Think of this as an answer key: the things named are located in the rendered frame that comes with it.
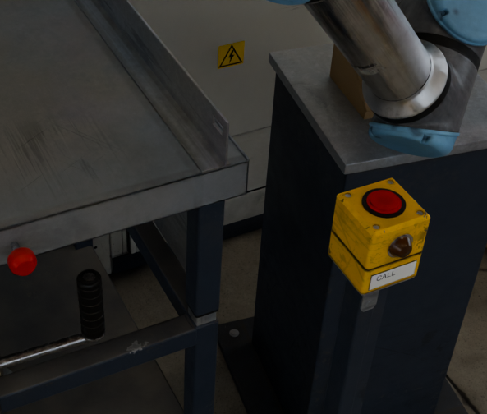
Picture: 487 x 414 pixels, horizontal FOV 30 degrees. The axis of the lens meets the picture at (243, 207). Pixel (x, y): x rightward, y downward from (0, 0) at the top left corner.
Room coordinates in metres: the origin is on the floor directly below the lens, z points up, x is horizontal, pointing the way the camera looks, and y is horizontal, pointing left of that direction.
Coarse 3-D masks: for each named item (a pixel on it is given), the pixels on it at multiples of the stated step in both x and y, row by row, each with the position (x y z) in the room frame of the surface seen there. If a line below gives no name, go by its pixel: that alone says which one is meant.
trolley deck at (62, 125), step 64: (0, 0) 1.30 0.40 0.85; (64, 0) 1.31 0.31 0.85; (0, 64) 1.11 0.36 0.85; (64, 64) 1.13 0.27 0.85; (0, 128) 0.96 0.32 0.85; (64, 128) 0.97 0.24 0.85; (128, 128) 0.98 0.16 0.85; (0, 192) 0.84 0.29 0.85; (64, 192) 0.84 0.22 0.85; (128, 192) 0.85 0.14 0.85; (192, 192) 0.89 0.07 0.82; (0, 256) 0.77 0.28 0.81
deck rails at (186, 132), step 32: (96, 0) 1.31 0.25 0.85; (128, 32) 1.19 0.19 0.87; (128, 64) 1.13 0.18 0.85; (160, 64) 1.09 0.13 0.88; (160, 96) 1.06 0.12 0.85; (192, 96) 1.00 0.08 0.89; (192, 128) 0.99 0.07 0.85; (224, 128) 0.92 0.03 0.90; (192, 160) 0.92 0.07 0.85; (224, 160) 0.92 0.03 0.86
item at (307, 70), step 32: (288, 64) 1.32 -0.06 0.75; (320, 64) 1.33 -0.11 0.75; (320, 96) 1.23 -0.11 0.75; (480, 96) 1.27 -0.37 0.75; (320, 128) 1.15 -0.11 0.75; (352, 128) 1.15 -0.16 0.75; (480, 128) 1.18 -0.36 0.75; (352, 160) 1.07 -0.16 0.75; (384, 160) 1.08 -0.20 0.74; (416, 160) 1.10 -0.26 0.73
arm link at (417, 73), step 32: (288, 0) 0.85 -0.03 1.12; (320, 0) 0.86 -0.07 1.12; (352, 0) 0.90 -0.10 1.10; (384, 0) 0.93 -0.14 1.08; (352, 32) 0.91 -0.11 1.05; (384, 32) 0.93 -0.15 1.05; (352, 64) 0.96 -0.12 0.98; (384, 64) 0.94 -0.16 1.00; (416, 64) 0.97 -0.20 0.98; (448, 64) 1.03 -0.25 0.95; (384, 96) 0.98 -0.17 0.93; (416, 96) 0.98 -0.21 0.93; (448, 96) 1.00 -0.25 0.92; (384, 128) 0.99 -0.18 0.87; (416, 128) 0.98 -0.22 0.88; (448, 128) 0.99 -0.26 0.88
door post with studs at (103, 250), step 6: (96, 240) 1.53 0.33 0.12; (102, 240) 1.53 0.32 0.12; (96, 246) 1.52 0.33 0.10; (102, 246) 1.53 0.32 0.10; (108, 246) 1.54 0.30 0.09; (96, 252) 1.52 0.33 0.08; (102, 252) 1.53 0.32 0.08; (108, 252) 1.54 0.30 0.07; (102, 258) 1.53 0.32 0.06; (108, 258) 1.54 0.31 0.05; (108, 264) 1.54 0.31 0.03; (108, 270) 1.54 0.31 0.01
